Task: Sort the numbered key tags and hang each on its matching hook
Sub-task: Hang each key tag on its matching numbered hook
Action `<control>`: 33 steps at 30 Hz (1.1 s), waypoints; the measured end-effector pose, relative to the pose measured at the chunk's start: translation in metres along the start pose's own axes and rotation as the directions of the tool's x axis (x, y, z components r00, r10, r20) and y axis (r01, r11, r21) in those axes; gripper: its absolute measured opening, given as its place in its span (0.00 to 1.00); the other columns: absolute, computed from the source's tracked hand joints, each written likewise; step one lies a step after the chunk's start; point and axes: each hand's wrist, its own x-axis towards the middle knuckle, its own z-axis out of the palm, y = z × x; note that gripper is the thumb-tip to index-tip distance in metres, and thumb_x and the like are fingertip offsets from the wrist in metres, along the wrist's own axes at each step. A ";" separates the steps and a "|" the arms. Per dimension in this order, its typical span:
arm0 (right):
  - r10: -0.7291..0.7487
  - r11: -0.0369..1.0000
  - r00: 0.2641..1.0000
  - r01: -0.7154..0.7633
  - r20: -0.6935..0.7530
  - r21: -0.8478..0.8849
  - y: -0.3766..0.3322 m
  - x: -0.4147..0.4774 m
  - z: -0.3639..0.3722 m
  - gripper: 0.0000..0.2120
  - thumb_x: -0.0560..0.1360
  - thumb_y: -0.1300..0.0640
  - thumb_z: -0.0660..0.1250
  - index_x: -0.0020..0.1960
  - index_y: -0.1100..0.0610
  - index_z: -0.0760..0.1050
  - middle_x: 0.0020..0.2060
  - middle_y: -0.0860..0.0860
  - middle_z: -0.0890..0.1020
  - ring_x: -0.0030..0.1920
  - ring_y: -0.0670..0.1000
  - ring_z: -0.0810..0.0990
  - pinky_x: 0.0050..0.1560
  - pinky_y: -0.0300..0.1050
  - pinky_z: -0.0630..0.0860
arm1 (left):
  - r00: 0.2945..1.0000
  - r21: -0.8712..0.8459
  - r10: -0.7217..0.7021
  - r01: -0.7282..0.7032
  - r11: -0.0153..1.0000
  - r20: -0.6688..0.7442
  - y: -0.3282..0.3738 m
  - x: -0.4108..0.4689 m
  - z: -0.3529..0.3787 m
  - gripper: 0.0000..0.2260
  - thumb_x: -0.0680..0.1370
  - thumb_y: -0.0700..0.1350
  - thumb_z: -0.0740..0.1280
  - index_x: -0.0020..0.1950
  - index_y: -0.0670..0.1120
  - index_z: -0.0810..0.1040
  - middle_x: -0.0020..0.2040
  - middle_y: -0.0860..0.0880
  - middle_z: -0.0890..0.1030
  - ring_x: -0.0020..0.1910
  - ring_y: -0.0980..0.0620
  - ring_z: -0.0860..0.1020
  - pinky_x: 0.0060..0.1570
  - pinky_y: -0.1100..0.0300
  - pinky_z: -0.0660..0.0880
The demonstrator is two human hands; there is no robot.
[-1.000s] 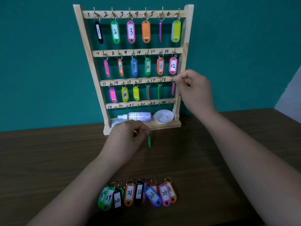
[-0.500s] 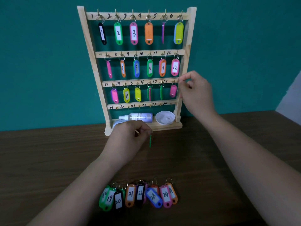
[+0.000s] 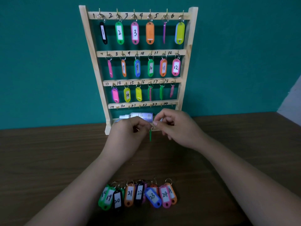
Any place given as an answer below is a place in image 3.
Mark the set of small brass hooks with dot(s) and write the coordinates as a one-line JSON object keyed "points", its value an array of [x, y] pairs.
{"points": [[116, 12]]}

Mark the person's right thumb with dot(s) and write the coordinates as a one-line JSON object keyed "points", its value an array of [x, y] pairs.
{"points": [[161, 127]]}

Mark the white spray bottle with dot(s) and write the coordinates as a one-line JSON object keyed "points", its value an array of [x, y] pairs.
{"points": [[141, 116]]}

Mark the person's left thumb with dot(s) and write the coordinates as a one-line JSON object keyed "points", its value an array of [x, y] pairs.
{"points": [[144, 135]]}

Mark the wooden key rack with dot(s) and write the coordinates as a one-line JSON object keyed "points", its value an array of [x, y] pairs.
{"points": [[192, 32]]}

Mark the person's left hand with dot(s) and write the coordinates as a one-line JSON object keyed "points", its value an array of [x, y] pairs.
{"points": [[124, 141]]}

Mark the rows of colourful key tags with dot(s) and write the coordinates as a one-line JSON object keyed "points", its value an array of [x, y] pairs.
{"points": [[150, 32]]}

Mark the person's right forearm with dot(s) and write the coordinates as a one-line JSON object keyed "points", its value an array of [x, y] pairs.
{"points": [[247, 178]]}

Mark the person's right hand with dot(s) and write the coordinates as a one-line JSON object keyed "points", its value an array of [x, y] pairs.
{"points": [[185, 129]]}

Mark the pile of colourful key tags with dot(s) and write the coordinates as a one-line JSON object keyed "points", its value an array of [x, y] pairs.
{"points": [[129, 195]]}

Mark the person's left forearm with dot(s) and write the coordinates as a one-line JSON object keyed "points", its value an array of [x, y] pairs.
{"points": [[75, 192]]}

